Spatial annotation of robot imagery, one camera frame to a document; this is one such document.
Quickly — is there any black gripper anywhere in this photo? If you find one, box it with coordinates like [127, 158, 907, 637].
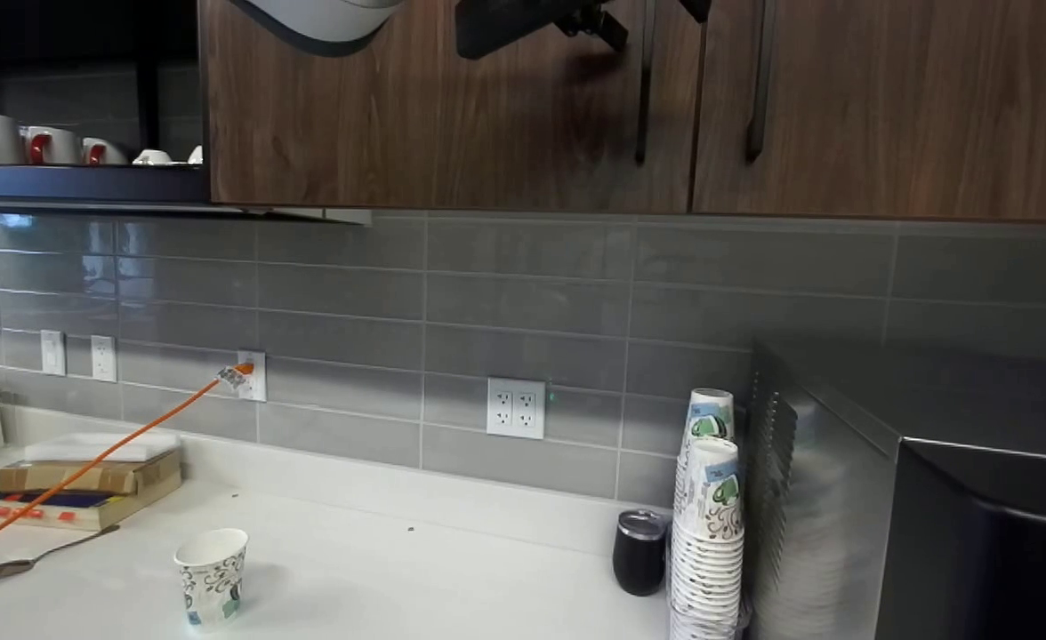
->
[456, 0, 630, 60]

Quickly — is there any wooden cabinet door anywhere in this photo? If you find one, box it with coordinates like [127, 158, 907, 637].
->
[196, 0, 704, 215]
[691, 0, 1046, 220]

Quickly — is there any black door handle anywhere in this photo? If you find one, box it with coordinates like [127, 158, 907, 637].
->
[745, 0, 773, 165]
[634, 0, 659, 166]

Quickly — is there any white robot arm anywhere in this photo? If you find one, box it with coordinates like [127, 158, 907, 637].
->
[231, 0, 630, 60]

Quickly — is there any dark open shelf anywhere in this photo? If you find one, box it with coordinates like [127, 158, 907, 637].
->
[0, 165, 373, 227]

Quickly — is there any white bowl on shelf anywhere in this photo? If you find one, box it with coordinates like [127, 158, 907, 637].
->
[133, 148, 174, 166]

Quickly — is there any white double power outlet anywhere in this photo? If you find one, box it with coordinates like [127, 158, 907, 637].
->
[483, 376, 546, 440]

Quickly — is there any white outlet with plug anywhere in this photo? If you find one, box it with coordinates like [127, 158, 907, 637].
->
[234, 353, 267, 403]

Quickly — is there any rear paper cup stack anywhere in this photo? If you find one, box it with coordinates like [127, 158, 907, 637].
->
[678, 387, 741, 506]

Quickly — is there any black tumbler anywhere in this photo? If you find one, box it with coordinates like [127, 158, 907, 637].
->
[611, 510, 666, 598]

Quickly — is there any tall paper cup stack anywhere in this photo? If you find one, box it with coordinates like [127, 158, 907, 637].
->
[669, 438, 745, 640]

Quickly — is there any patterned paper cup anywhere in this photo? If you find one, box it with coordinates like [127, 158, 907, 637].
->
[171, 525, 248, 625]

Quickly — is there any cardboard box stack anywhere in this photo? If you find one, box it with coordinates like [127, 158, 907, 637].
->
[0, 433, 184, 535]

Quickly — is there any stainless steel microwave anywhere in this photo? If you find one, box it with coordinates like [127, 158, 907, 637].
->
[748, 340, 1046, 640]

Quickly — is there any white wall switch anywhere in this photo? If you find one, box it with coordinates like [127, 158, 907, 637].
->
[91, 335, 117, 382]

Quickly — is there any white wall outlet left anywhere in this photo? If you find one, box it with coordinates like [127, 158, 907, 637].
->
[40, 332, 69, 376]

